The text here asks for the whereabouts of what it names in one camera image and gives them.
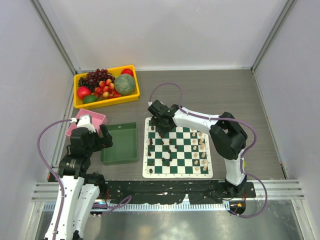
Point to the yellow plastic fruit bin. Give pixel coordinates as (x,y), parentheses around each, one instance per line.
(108,102)

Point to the green plastic tray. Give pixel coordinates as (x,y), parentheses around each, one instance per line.
(125,145)

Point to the green melon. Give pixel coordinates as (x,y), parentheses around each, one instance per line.
(125,84)

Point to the green lime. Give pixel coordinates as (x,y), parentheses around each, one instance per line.
(89,99)

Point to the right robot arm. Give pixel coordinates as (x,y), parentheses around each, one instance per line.
(228,137)

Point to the red apple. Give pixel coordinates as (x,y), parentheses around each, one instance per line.
(82,92)
(127,71)

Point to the pink plastic box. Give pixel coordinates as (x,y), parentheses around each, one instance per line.
(97,119)

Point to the dark purple grape bunch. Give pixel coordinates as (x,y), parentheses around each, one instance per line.
(92,79)

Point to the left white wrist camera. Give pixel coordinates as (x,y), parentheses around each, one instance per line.
(84,121)

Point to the red apple front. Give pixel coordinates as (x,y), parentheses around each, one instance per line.
(82,92)

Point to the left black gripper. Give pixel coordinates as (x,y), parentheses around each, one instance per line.
(104,142)

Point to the green white chess board mat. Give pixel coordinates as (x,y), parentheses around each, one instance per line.
(181,153)

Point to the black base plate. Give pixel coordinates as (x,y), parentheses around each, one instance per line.
(171,192)

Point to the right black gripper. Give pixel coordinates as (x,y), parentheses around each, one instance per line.
(161,131)

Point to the red yellow cherry bunch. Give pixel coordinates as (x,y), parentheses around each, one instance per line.
(106,90)

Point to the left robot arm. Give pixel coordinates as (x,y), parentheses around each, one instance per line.
(78,189)

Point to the white slotted cable duct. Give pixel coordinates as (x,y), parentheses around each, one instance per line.
(184,206)

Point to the red apple back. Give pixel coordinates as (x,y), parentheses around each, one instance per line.
(127,71)

